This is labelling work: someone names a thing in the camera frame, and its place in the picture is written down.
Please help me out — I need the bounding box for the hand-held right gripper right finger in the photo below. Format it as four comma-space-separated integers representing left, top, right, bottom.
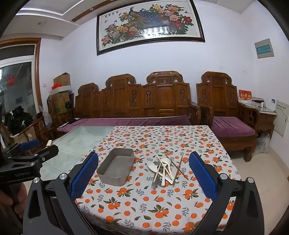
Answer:
188, 151, 265, 235

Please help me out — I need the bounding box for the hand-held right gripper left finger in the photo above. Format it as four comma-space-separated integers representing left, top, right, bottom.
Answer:
23, 151, 100, 235

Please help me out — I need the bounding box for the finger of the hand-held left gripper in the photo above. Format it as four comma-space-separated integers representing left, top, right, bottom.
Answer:
8, 144, 59, 169
0, 139, 40, 157

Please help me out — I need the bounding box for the brown wooden chopstick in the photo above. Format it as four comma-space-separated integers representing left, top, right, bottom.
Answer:
165, 155, 189, 180
173, 155, 183, 186

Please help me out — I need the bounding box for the beige chopstick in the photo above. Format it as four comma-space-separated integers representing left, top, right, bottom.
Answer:
161, 158, 173, 187
157, 155, 175, 183

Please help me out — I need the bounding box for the rectangular metal tray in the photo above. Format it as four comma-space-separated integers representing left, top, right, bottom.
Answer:
97, 148, 135, 187

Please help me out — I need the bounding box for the large white ladle spoon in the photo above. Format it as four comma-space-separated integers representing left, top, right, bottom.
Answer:
147, 162, 177, 182

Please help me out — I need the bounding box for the person's left hand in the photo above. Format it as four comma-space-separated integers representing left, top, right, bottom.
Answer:
0, 191, 23, 219

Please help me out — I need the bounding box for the wooden chair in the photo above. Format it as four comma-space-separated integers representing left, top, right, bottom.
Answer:
29, 111, 57, 145

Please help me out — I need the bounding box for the pile of black clothes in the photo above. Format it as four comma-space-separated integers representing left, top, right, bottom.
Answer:
5, 105, 34, 136

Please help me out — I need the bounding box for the crumpled clear plastic bag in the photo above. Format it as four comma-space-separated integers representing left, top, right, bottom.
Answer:
43, 112, 55, 132

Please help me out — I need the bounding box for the large metal spoon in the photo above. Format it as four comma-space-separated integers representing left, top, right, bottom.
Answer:
151, 163, 162, 190

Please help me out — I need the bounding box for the large brown cardboard box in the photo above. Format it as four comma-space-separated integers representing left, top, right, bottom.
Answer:
48, 91, 71, 114

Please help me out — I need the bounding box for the orange fruit print tablecloth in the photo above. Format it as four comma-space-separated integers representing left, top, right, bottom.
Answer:
74, 125, 242, 235

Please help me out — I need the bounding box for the purple armchair cushion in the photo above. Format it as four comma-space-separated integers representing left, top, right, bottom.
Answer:
211, 116, 258, 139

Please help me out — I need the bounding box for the flat white box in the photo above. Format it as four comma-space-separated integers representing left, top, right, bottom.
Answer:
49, 87, 70, 95

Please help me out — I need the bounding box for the red lantern decoration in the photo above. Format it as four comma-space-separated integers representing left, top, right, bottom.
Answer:
6, 73, 17, 87

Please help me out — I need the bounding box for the small brown cardboard box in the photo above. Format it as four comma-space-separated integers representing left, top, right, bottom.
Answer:
53, 73, 71, 87

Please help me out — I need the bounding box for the long purple sofa cushion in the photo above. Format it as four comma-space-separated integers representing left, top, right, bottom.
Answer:
56, 115, 193, 134

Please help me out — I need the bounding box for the carved wooden armchair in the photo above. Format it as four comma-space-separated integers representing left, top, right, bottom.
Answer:
195, 71, 260, 162

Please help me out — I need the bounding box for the wooden side table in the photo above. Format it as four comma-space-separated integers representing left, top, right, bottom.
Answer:
255, 106, 277, 140

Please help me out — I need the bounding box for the red gift box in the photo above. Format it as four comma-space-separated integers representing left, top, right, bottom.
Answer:
239, 90, 253, 103

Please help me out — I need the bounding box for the carved wooden sofa bench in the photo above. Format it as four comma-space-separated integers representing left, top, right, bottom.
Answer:
72, 71, 202, 127

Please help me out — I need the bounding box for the white router box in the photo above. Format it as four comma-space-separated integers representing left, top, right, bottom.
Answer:
264, 98, 277, 112

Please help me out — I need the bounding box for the framed peacock flower painting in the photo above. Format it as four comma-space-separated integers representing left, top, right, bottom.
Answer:
96, 0, 206, 56

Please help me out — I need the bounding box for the wooden door frame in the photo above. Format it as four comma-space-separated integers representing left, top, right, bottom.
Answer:
0, 38, 43, 113

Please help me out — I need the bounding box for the beige wall cabinet door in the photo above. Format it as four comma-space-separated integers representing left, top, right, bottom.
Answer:
273, 101, 289, 137

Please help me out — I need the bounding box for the grey wall electrical panel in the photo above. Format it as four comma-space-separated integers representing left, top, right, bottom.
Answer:
254, 38, 275, 59

